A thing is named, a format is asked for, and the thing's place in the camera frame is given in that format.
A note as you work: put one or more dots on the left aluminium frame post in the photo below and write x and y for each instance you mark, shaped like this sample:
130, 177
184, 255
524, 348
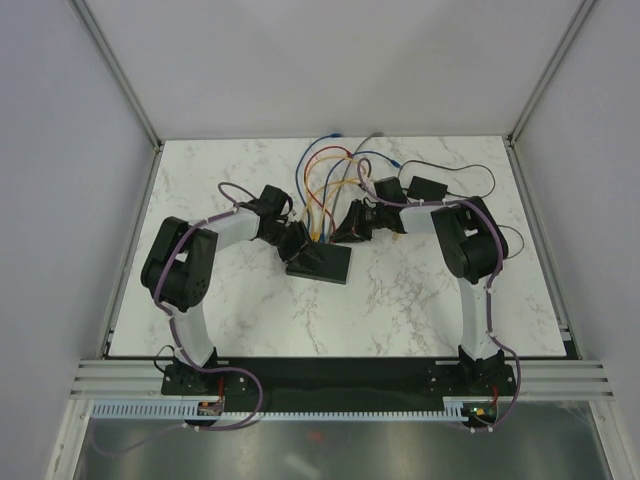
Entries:
105, 51

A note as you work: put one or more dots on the black network switch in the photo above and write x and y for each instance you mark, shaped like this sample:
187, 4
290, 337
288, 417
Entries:
336, 267

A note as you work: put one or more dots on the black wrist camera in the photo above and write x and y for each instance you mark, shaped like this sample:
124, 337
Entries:
389, 189
275, 197

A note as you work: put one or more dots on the white slotted cable duct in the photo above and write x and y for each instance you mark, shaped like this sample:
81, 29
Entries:
193, 410

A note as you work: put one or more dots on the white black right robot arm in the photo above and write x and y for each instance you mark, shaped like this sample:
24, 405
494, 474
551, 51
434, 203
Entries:
474, 251

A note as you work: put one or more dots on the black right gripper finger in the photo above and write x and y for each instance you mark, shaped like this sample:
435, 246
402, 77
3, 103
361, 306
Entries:
347, 225
349, 238

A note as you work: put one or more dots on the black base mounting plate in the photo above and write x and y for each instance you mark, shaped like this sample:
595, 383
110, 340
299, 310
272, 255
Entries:
341, 384

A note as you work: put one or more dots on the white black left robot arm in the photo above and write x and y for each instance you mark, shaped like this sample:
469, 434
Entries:
178, 272

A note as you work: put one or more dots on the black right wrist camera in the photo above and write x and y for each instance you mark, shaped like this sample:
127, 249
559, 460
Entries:
389, 189

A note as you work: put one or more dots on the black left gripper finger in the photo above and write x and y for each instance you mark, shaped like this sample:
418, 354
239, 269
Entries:
304, 244
305, 263

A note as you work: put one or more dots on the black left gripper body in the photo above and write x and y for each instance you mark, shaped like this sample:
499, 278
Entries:
287, 239

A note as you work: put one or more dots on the right aluminium frame post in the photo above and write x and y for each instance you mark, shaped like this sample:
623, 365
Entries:
571, 33

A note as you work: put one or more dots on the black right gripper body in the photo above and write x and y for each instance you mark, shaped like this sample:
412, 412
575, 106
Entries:
367, 219

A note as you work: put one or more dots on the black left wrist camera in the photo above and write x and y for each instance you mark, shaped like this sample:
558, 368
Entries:
275, 197

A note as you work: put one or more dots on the aluminium frame post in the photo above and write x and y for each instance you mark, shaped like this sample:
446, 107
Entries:
105, 51
571, 33

